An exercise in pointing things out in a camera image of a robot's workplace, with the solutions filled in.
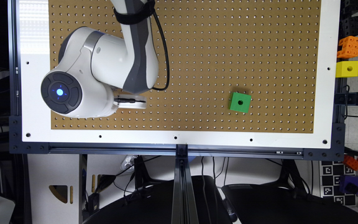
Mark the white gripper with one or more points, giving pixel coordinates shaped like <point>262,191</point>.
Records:
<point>131,102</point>

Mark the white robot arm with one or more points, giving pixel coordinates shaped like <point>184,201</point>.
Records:
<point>99,73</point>

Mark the green block with hole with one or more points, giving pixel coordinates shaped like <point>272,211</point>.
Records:
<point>240,102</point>

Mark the yellow block with hole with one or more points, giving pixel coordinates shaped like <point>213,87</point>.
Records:
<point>347,69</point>

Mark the orange block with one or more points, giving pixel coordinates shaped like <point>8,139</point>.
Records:
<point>349,47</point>

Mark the purple block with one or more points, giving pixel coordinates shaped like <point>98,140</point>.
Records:
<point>348,184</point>

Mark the fiducial marker board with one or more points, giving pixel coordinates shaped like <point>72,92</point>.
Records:
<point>329,176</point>

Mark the orange red blocks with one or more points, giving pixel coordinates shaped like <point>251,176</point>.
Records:
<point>350,162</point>

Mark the black blocks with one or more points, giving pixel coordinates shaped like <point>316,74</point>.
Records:
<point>348,23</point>

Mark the blue aluminium table frame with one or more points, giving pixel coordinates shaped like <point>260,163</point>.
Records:
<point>30,133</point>

